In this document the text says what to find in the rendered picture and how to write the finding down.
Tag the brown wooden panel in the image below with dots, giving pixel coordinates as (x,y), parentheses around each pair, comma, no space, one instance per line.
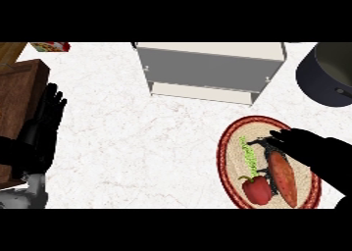
(5,50)

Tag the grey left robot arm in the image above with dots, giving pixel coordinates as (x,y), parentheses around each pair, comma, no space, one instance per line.
(24,194)

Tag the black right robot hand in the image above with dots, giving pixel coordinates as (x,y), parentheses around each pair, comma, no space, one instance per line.
(323,157)

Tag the orange sweet potato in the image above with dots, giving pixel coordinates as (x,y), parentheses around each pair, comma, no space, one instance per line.
(283,179)

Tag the dark blue pot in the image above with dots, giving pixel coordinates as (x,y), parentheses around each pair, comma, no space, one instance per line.
(333,73)

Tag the red and yellow box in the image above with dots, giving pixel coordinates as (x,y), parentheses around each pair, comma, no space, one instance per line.
(51,46)

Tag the oval woven red-rimmed placemat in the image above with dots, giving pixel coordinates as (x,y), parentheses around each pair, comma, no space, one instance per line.
(239,153)

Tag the red bell pepper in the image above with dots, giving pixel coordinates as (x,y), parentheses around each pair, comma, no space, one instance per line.
(256,190)

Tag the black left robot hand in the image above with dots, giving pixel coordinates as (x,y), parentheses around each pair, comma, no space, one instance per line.
(38,137)

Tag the white tiered shelf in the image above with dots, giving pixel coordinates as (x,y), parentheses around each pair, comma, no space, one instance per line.
(212,70)

